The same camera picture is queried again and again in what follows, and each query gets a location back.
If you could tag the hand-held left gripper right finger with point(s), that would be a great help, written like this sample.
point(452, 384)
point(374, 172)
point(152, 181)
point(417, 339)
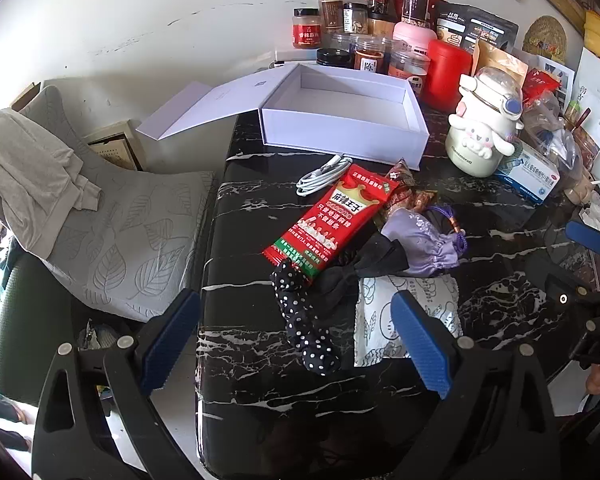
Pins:
point(420, 342)

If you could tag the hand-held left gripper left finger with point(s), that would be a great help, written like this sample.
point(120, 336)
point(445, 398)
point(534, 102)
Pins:
point(172, 341)

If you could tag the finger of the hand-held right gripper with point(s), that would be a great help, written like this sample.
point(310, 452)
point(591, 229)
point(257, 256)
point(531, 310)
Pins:
point(567, 287)
point(587, 238)

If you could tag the white printed sachet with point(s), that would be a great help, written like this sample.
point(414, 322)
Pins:
point(375, 332)

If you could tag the black bow hair clip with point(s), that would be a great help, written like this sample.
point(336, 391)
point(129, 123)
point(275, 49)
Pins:
point(375, 262)

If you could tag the orange snack packet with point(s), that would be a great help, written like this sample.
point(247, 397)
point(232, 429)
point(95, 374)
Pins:
point(422, 200)

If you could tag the red snack packet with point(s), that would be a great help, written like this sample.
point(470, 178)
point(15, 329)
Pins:
point(330, 225)

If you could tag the brown snack packet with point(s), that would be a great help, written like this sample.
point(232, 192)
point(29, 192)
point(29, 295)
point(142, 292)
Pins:
point(399, 176)

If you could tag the white gift box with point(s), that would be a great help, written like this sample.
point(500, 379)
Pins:
point(350, 125)

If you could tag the blue and white medicine box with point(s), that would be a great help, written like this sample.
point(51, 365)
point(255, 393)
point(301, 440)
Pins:
point(525, 176)

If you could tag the clear plastic bag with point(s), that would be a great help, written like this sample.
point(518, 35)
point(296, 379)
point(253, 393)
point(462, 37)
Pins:
point(550, 135)

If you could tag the grey leaf pattern cushion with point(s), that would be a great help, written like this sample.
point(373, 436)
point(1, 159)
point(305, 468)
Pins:
point(140, 230)

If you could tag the green chair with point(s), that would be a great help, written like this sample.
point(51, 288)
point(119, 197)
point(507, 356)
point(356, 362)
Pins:
point(30, 340)

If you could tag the white paper sheets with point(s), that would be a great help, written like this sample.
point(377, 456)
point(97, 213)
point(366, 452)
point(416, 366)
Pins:
point(597, 90)

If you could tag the white cartoon dog bottle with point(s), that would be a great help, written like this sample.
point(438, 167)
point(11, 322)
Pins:
point(472, 135)

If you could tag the red snack bag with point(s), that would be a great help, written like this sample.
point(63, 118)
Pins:
point(540, 85)

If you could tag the kraft paper pouch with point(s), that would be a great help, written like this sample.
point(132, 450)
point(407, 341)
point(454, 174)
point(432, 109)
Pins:
point(497, 65)

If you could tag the beige perforated box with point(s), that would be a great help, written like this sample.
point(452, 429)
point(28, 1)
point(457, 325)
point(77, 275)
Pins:
point(117, 147)

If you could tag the red canister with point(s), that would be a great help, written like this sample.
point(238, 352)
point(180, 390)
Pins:
point(447, 71)

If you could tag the grey garment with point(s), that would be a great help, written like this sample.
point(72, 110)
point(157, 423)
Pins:
point(25, 180)

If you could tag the black stand-up pouch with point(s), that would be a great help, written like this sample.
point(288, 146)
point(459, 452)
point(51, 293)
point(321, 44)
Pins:
point(485, 27)

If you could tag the clear jar orange label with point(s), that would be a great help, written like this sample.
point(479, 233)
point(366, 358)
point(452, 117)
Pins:
point(408, 72)

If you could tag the pink lidded jar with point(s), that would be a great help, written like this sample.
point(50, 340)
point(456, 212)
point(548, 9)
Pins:
point(414, 35)

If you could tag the orange spice jar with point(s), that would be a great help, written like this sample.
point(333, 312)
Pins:
point(368, 57)

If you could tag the tall jar dark label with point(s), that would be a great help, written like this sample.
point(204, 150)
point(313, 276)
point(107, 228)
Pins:
point(416, 2)

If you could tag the black lidded golden jar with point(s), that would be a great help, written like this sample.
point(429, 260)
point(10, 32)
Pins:
point(381, 26)

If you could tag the short black lidded jar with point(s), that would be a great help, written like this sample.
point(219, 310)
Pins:
point(334, 57)

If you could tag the small clear empty jar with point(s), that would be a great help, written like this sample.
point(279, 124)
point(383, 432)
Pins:
point(340, 41)

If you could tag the black lidded nut jar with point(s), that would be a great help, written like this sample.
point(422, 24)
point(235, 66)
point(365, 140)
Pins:
point(355, 19)

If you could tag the clear jar brown label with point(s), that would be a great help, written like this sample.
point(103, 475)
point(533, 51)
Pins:
point(330, 12)

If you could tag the woven round wall mat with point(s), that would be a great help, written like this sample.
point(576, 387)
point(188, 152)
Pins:
point(544, 37)

